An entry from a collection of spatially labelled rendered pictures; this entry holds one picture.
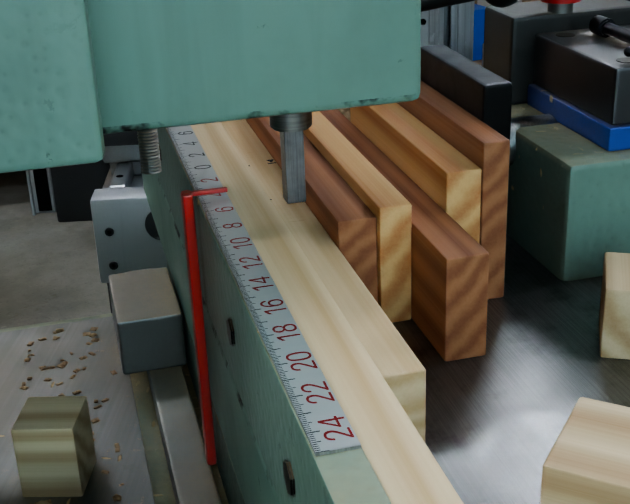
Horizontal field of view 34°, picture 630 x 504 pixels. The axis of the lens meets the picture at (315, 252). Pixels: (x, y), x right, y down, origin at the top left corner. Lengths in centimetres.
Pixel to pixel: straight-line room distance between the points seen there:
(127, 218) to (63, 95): 65
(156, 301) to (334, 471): 35
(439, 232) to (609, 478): 17
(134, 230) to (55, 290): 169
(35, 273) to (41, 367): 215
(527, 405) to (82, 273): 241
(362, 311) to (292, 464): 9
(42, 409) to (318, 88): 23
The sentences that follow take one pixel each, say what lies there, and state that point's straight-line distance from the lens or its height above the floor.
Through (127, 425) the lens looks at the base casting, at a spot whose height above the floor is 80.
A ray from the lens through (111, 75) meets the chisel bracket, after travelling 41.
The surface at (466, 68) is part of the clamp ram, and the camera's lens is 52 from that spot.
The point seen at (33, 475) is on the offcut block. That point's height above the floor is 81.
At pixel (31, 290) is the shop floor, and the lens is 272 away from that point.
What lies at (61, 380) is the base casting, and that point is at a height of 80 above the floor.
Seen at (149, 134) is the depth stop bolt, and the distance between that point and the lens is 50.
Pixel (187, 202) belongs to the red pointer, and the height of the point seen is 96.
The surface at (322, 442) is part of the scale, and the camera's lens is 29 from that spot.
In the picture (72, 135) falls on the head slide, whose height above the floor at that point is 101.
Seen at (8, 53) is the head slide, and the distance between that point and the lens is 37.
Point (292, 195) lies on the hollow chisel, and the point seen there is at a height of 95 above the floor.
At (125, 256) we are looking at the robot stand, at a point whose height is 71.
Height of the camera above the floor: 112
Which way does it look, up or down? 24 degrees down
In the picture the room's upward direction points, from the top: 2 degrees counter-clockwise
